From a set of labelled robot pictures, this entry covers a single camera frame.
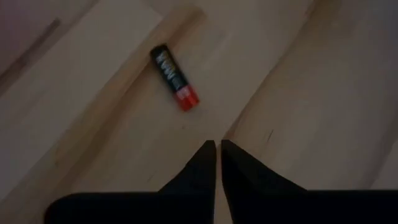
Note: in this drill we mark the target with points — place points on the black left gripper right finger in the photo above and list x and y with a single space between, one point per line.
280 208

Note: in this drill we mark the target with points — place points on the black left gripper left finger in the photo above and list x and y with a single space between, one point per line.
155 208

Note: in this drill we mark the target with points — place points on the black battery with red end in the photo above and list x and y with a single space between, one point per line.
174 77

